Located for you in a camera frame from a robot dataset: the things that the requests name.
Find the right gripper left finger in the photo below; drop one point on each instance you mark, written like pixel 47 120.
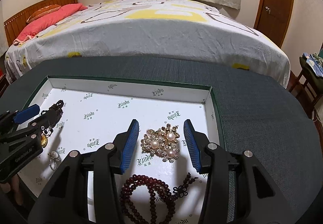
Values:
pixel 64 199

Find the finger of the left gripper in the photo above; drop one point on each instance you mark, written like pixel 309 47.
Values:
pixel 45 119
pixel 26 114

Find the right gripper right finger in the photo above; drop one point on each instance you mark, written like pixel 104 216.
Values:
pixel 258 198

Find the red cord gold pendant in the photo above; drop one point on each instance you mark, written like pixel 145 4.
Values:
pixel 46 133

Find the pearl flower brooch cluster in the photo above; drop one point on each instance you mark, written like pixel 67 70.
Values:
pixel 162 143

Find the dark green table cloth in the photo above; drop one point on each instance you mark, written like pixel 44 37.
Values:
pixel 255 112

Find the pink pillow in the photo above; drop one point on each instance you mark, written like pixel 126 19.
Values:
pixel 45 21

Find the dark green tray box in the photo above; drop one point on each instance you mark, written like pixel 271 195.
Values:
pixel 95 111

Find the orange cushion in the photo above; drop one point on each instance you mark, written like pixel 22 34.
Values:
pixel 42 12

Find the wooden chair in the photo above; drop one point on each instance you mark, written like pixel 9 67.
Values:
pixel 307 87

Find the bed with patterned sheet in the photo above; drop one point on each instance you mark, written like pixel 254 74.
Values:
pixel 180 29

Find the pile of clothes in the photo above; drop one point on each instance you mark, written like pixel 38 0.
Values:
pixel 314 62

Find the brown wooden door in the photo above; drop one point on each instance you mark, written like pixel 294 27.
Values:
pixel 273 18

